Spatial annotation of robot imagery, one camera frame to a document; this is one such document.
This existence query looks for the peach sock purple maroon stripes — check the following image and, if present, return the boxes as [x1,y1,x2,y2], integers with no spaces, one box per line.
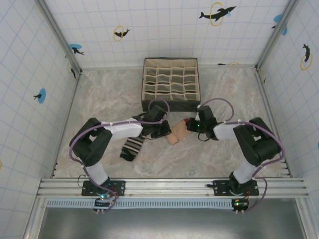
[166,119,190,145]

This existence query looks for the dark fabric organizer box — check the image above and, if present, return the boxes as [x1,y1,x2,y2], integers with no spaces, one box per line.
[141,57,202,112]

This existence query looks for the black white striped sock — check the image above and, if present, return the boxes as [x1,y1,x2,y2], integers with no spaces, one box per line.
[119,134,147,162]

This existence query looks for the small circuit board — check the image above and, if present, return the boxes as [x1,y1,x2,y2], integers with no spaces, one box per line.
[93,193,113,215]
[231,198,250,215]

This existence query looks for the purple cable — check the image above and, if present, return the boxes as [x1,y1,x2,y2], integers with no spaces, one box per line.
[69,97,171,214]
[198,98,285,214]

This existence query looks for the aluminium rail beam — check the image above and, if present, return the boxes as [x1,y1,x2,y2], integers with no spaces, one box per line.
[36,177,310,199]

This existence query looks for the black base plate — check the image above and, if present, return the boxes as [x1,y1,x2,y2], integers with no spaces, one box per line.
[213,179,260,197]
[82,180,127,198]

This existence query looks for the aluminium table edge rail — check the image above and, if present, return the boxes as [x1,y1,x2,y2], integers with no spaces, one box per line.
[50,69,82,179]
[255,67,293,179]

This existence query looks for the white slotted cable duct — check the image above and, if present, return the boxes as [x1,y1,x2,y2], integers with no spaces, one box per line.
[46,198,250,209]

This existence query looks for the aluminium corner post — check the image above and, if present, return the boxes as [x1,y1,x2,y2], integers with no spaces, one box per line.
[255,0,300,70]
[36,0,82,77]

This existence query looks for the large dolphin yellow ring sticker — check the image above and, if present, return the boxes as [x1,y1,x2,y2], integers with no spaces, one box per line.
[198,1,237,27]

